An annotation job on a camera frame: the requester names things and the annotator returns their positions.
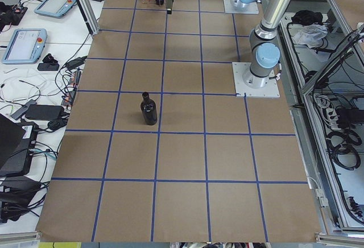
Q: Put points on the dark glass wine bottle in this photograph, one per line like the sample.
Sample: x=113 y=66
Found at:
x=148 y=108

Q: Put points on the blue teach pendant far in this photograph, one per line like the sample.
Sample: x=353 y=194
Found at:
x=54 y=8

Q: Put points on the blue teach pendant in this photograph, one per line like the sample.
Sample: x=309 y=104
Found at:
x=25 y=46
x=54 y=8

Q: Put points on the crumpled white cloth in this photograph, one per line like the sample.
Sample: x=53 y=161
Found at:
x=311 y=35

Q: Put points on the blue teach pendant near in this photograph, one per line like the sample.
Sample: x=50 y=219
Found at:
x=25 y=46

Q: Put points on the black power brick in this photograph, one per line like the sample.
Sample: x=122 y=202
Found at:
x=44 y=112

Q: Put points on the black laptop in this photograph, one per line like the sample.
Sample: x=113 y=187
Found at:
x=17 y=142

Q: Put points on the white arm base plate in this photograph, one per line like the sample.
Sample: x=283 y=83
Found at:
x=248 y=85
x=251 y=8

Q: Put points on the aluminium frame post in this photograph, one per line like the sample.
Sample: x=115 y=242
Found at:
x=88 y=16

